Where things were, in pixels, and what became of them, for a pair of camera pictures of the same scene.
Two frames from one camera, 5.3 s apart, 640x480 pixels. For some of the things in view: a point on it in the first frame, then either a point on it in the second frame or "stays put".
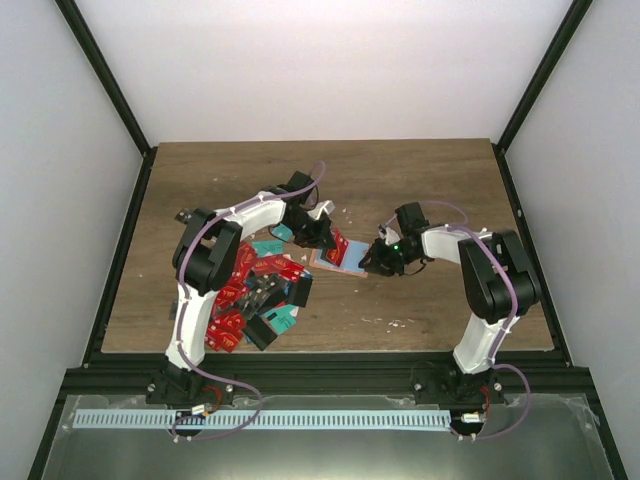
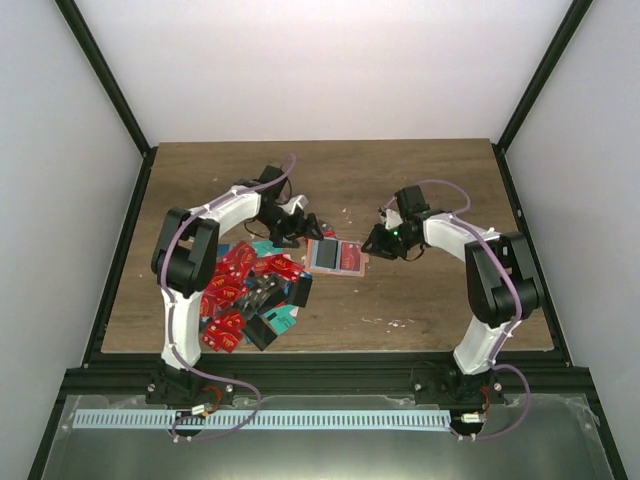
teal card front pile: [282, 318] stays put
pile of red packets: [225, 320] stays put
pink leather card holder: [350, 262] stays put
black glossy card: [298, 291] to [327, 254]
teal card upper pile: [265, 247] stays put
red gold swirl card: [336, 254] to [350, 256]
